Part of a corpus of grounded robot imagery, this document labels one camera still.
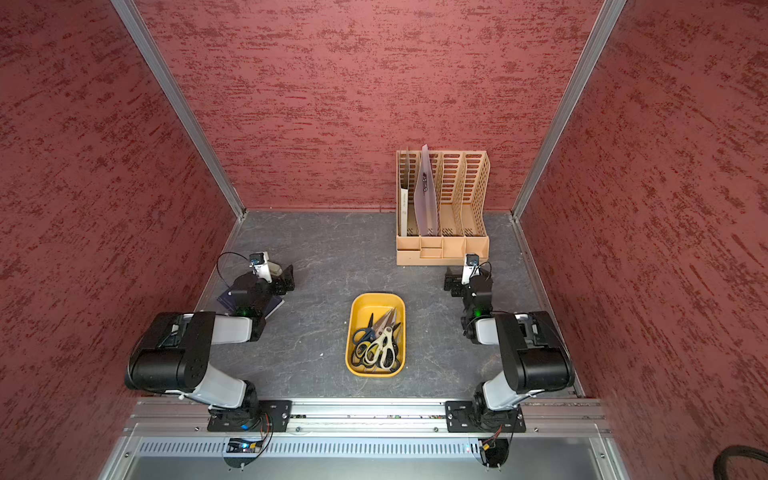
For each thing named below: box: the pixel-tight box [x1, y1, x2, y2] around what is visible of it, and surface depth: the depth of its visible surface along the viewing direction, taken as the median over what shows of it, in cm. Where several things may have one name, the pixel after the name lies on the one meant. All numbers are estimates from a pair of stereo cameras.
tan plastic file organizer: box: [396, 147, 491, 266], surface depth 105 cm
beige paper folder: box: [400, 188, 409, 237], surface depth 94 cm
